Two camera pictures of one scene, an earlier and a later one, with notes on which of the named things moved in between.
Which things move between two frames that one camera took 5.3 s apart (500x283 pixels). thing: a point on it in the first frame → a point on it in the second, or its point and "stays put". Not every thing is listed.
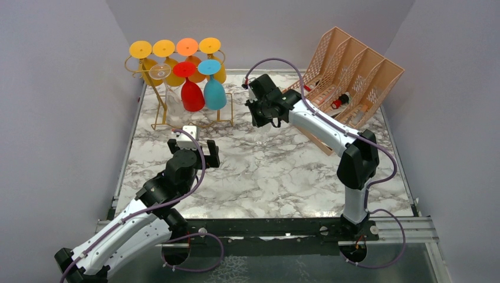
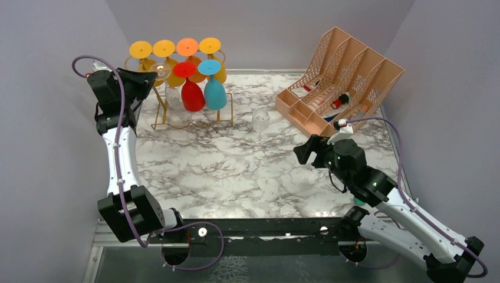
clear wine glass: (176, 111) stays put
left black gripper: (211, 160) → (144, 81)
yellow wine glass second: (165, 48) stays put
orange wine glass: (188, 47) stays put
